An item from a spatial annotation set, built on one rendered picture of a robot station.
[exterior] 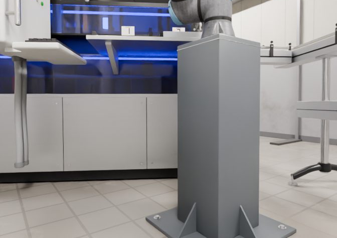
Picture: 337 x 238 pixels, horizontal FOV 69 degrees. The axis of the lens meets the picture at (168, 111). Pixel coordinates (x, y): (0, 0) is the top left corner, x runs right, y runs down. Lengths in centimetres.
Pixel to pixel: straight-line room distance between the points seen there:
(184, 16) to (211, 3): 13
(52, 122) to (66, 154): 23
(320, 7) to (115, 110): 315
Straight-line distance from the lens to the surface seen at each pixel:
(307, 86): 389
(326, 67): 191
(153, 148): 170
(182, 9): 113
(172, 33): 135
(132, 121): 168
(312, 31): 400
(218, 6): 109
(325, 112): 186
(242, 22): 470
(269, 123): 417
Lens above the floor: 54
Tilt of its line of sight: 2 degrees down
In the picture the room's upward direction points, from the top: straight up
